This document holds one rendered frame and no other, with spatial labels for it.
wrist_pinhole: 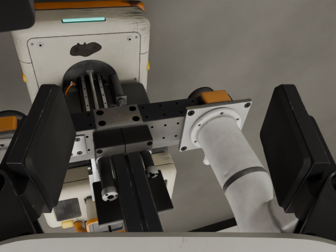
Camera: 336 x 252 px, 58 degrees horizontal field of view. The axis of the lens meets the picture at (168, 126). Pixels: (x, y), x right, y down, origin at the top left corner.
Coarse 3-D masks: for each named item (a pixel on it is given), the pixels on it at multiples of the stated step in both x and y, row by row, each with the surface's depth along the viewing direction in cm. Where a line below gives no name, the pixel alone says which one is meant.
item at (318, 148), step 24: (288, 96) 11; (264, 120) 13; (288, 120) 11; (312, 120) 11; (264, 144) 13; (288, 144) 11; (312, 144) 10; (288, 168) 11; (312, 168) 9; (288, 192) 11; (312, 192) 9
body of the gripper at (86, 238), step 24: (24, 240) 7; (48, 240) 7; (72, 240) 7; (96, 240) 7; (120, 240) 7; (144, 240) 7; (168, 240) 7; (192, 240) 7; (216, 240) 7; (240, 240) 7; (264, 240) 7; (288, 240) 7; (312, 240) 7
